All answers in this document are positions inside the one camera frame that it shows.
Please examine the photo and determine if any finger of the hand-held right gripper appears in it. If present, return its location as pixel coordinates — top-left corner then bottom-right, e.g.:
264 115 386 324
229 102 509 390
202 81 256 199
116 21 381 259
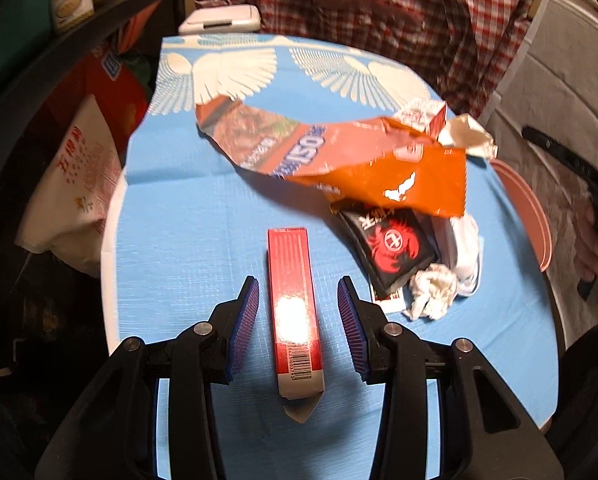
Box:
521 126 594 183

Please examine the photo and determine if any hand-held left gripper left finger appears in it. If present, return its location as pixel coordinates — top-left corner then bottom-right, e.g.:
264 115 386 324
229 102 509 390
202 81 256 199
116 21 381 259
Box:
34 276 261 480

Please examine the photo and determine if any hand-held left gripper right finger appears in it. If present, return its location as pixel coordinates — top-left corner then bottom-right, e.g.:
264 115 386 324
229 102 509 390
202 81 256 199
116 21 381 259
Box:
337 276 564 480

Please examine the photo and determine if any long red cardboard box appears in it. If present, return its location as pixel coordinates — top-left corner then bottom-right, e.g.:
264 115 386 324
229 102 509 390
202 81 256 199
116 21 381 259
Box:
266 227 326 401

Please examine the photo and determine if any black packet with red crab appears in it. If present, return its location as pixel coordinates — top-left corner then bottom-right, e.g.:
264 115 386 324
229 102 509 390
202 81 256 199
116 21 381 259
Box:
330 199 439 297

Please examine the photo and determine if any white tissue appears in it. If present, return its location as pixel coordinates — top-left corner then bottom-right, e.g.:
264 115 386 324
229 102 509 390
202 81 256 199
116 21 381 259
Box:
403 265 460 321

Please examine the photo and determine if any person's right hand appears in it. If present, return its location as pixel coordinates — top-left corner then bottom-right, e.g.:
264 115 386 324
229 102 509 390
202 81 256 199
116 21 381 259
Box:
573 205 598 281

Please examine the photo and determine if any crumpled white paper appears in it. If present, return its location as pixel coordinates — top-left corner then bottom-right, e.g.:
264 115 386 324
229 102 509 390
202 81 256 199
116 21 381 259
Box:
438 114 500 161

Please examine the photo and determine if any blue tablecloth with white wings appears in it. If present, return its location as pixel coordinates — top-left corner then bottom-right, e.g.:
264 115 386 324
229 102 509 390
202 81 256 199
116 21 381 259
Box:
102 34 562 480

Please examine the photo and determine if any white plastic bag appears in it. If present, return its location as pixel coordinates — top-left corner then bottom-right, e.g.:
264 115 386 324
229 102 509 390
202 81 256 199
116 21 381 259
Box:
431 212 481 298

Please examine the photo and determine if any small white red carton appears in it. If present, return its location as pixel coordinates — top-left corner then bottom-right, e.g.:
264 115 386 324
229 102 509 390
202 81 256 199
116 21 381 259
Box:
390 98 448 136

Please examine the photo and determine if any torn orange snack bag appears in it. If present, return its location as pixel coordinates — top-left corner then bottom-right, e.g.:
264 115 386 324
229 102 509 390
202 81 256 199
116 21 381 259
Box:
195 96 467 218

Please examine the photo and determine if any white sack with red print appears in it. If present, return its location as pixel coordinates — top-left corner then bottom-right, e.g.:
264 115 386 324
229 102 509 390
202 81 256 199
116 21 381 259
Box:
14 94 122 278

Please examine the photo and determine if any red plaid cloth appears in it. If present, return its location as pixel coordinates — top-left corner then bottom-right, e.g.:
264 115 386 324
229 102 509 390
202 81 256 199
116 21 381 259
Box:
195 0 540 118

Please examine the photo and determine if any red plastic bag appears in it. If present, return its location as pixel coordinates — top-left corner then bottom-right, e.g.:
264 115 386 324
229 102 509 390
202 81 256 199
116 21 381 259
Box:
49 49 150 156

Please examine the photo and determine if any white plastic lidded box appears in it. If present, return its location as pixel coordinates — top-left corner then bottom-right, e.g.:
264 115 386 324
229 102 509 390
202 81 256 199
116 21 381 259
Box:
178 4 260 37

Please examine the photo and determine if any black shelf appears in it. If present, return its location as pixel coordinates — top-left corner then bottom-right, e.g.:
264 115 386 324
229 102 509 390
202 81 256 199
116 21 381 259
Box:
0 0 186 126

